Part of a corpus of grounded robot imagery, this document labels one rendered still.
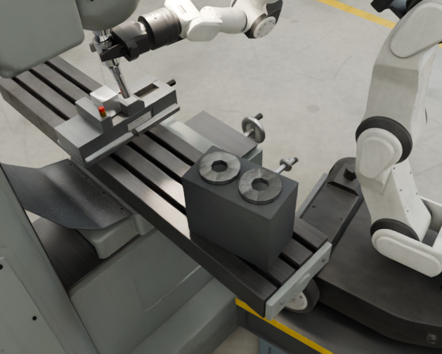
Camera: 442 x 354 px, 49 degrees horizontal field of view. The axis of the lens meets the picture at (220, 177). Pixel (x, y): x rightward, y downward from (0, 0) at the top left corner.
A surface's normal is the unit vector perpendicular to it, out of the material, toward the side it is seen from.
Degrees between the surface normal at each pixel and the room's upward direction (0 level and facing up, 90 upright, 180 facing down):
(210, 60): 0
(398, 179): 62
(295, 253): 0
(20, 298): 89
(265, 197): 0
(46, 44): 90
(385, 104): 90
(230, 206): 90
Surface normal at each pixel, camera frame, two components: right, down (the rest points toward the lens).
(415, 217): 0.60, -0.17
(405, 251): -0.55, 0.62
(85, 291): 0.71, 0.49
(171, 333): -0.04, -0.69
